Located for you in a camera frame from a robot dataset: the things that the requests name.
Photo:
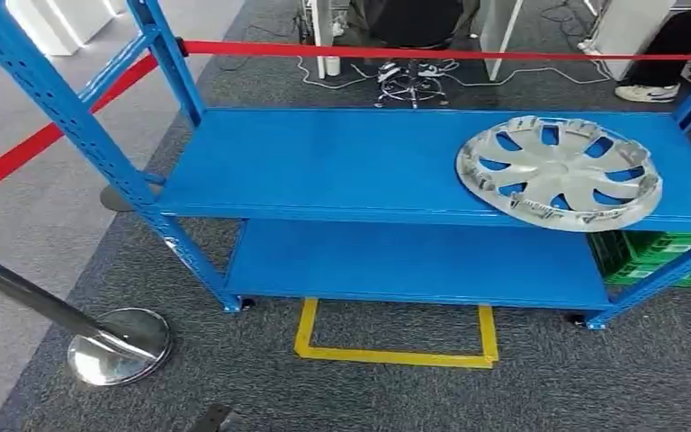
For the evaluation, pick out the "blue metal shelf rack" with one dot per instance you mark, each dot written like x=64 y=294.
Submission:
x=345 y=161

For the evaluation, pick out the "black stool chrome base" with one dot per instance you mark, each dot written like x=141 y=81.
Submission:
x=411 y=86

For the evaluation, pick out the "white cylinder object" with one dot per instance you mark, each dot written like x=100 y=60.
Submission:
x=332 y=65

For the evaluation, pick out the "red barrier belt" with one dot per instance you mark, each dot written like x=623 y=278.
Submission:
x=381 y=52

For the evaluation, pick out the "white desk panel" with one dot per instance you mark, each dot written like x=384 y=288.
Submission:
x=500 y=30
x=631 y=30
x=321 y=30

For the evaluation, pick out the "person seated on stool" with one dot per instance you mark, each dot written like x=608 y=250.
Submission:
x=417 y=21

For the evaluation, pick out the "silver wheel hubcap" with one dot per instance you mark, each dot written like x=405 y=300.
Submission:
x=560 y=176

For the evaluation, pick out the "stanchion with dark round base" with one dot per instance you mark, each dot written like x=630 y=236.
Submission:
x=116 y=200

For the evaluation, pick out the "stanchion with chrome round base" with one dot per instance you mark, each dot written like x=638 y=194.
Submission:
x=119 y=352

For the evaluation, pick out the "white power strip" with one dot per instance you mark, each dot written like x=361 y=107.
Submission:
x=587 y=46

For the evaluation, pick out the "green plastic crate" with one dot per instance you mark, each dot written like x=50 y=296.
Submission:
x=655 y=256

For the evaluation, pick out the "seated person in pale top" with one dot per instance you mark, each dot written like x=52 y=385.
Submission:
x=661 y=59

